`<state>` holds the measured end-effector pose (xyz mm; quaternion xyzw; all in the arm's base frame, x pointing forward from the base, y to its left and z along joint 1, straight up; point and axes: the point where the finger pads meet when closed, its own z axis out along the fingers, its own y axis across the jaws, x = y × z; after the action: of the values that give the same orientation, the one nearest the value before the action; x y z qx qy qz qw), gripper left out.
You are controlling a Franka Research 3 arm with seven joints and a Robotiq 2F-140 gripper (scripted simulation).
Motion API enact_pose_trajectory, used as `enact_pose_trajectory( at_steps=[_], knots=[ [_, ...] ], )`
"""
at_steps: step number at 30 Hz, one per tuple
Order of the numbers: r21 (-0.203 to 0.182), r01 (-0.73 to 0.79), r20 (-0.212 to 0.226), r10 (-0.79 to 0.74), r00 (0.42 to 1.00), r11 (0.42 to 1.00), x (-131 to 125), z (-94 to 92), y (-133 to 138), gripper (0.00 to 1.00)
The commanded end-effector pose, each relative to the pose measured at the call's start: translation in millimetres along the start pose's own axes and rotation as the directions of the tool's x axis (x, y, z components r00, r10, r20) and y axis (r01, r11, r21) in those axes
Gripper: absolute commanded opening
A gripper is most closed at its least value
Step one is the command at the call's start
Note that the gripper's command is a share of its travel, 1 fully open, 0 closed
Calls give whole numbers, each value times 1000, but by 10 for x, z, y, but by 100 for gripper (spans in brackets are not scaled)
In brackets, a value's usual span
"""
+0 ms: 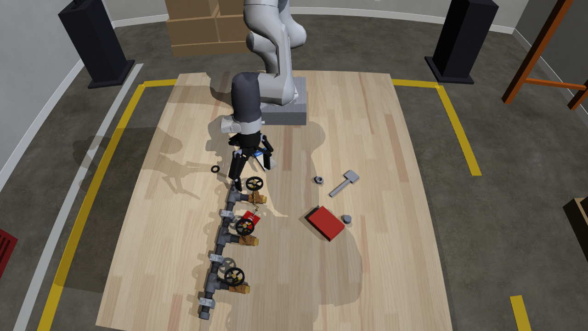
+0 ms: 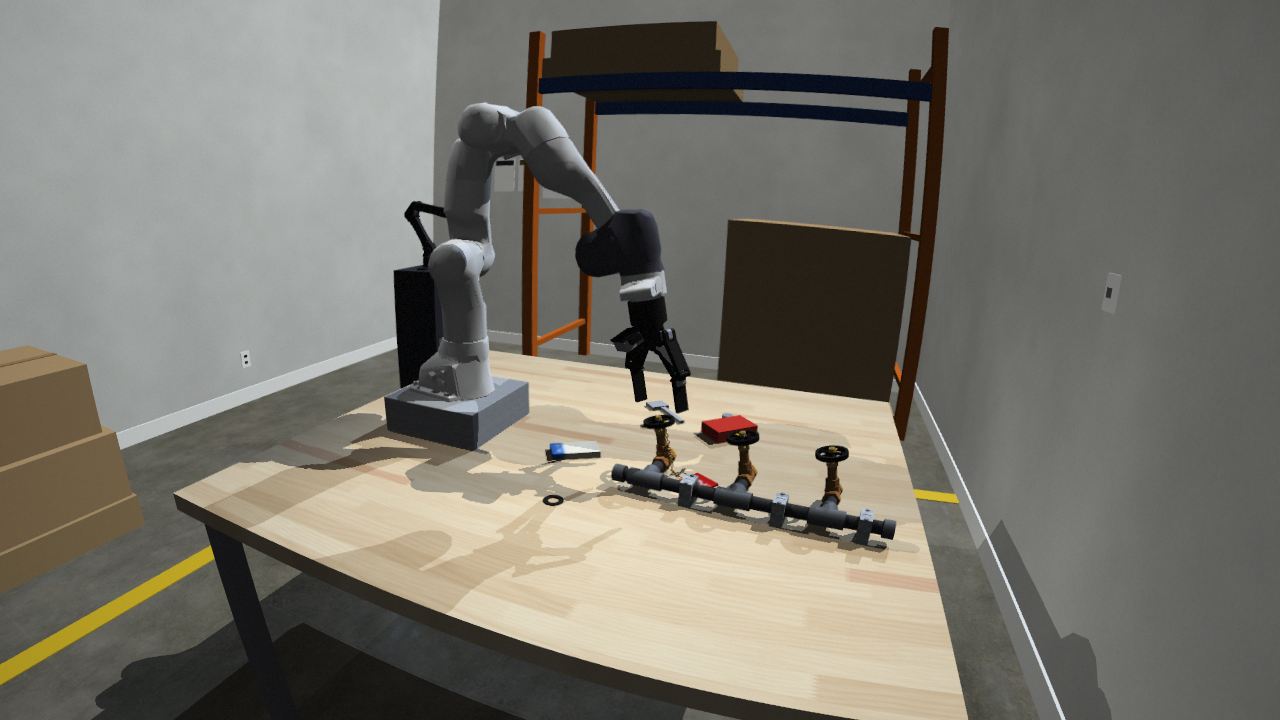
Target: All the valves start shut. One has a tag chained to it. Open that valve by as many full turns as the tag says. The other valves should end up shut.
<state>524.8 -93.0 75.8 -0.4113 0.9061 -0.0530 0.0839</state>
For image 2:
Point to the red rectangular block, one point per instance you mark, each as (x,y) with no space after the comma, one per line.
(718,429)

